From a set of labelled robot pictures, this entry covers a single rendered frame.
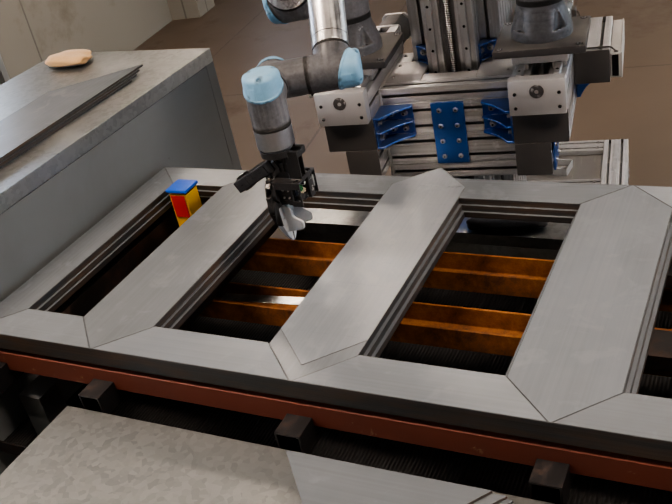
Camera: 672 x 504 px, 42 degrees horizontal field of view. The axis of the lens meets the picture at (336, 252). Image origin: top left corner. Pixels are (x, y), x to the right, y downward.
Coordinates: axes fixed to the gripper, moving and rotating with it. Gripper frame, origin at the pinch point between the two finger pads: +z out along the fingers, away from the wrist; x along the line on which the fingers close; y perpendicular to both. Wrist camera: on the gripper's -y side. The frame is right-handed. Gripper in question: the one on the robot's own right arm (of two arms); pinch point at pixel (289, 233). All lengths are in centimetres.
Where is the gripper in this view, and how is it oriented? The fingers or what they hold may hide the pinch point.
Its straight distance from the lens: 184.2
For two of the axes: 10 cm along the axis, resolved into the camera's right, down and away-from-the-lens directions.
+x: 4.1, -5.3, 7.4
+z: 1.8, 8.4, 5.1
